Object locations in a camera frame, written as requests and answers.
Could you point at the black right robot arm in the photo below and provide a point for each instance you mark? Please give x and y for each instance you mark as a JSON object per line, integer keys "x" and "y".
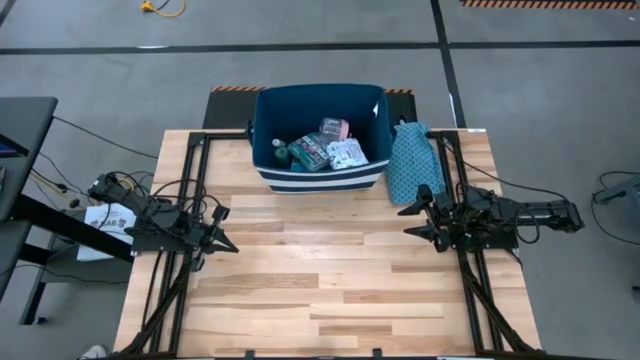
{"x": 540, "y": 212}

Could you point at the white paper sheet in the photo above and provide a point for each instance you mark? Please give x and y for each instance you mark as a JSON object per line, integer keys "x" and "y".
{"x": 100, "y": 250}

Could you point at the navy white striped fabric basket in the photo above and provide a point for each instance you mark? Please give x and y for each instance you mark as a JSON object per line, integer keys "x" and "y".
{"x": 320, "y": 105}

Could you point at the grey equipment stand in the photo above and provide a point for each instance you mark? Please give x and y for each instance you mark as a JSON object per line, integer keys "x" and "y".
{"x": 625, "y": 192}

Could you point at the white plastic bottle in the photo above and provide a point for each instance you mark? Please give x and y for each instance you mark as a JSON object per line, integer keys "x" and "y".
{"x": 278, "y": 143}

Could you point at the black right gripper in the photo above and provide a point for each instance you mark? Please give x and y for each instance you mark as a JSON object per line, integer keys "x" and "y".
{"x": 447, "y": 220}

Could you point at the green case with clear lid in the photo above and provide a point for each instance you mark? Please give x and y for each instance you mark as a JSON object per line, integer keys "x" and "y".
{"x": 310, "y": 150}

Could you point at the white printed medical pouch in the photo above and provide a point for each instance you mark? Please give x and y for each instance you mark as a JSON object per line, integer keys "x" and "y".
{"x": 347, "y": 154}

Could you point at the blue bandage roll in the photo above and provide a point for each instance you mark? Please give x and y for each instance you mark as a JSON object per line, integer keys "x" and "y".
{"x": 297, "y": 166}

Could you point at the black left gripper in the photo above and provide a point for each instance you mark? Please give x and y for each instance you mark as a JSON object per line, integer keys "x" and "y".
{"x": 200, "y": 237}

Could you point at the dark desk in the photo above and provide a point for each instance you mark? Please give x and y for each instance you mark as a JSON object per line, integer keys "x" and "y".
{"x": 25, "y": 130}

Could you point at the blue patterned folded cloth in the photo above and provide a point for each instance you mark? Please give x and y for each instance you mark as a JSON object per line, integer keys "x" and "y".
{"x": 412, "y": 160}

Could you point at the clear jar with pink lid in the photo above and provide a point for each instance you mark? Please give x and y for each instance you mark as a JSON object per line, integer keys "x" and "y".
{"x": 335, "y": 129}

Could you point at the person's shoe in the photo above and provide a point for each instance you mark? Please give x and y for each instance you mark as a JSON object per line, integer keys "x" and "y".
{"x": 94, "y": 352}

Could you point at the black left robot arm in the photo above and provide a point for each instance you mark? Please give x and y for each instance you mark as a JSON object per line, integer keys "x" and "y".
{"x": 160, "y": 217}

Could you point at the black mat with hazard stripes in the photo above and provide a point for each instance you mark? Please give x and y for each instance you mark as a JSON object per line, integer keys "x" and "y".
{"x": 225, "y": 112}

